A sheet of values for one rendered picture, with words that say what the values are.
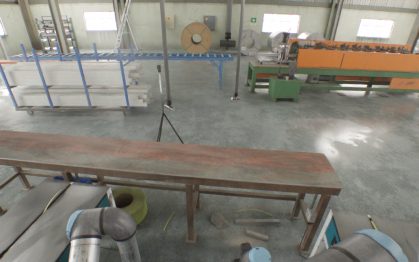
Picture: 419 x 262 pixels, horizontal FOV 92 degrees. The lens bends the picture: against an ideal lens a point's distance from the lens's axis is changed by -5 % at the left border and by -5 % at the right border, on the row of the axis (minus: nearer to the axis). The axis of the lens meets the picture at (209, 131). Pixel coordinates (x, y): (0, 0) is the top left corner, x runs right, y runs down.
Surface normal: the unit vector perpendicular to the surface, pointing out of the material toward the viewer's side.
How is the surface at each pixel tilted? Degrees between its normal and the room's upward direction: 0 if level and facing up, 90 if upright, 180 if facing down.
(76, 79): 90
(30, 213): 0
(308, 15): 90
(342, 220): 0
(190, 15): 90
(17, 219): 0
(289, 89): 92
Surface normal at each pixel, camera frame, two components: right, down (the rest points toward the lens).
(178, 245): 0.02, -0.88
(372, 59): 0.01, 0.48
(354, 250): -0.08, -0.96
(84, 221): 0.11, -0.57
